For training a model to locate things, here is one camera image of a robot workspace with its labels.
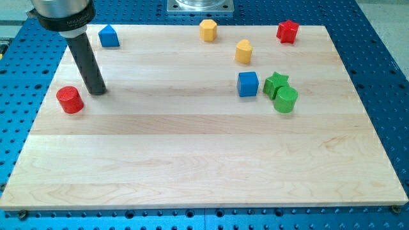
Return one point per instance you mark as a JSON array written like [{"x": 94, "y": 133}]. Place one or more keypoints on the blue cube block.
[{"x": 247, "y": 84}]

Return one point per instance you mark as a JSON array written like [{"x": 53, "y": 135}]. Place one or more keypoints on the blue perforated table plate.
[{"x": 34, "y": 55}]

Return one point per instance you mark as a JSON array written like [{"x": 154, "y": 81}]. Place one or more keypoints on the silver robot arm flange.
[{"x": 67, "y": 17}]

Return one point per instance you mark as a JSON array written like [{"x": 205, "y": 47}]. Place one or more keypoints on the green star block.
[{"x": 273, "y": 83}]

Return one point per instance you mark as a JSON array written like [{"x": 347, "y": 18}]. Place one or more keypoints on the light wooden board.
[{"x": 173, "y": 132}]

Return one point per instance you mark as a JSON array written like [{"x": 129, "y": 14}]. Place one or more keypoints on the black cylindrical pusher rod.
[{"x": 84, "y": 58}]

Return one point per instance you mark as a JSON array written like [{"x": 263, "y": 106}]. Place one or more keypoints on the yellow heart block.
[{"x": 243, "y": 52}]

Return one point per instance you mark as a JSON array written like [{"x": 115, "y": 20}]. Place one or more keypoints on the red star block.
[{"x": 287, "y": 31}]

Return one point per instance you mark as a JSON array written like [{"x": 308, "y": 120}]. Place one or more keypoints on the yellow hexagon block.
[{"x": 208, "y": 30}]

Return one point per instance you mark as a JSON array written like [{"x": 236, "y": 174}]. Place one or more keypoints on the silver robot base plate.
[{"x": 200, "y": 6}]

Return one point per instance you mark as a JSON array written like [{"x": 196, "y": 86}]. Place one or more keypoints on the blue triangular prism block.
[{"x": 108, "y": 37}]

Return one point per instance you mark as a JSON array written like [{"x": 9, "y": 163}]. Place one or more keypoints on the green cylinder block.
[{"x": 285, "y": 99}]

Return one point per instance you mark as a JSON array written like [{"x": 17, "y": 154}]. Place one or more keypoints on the red cylinder block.
[{"x": 70, "y": 99}]

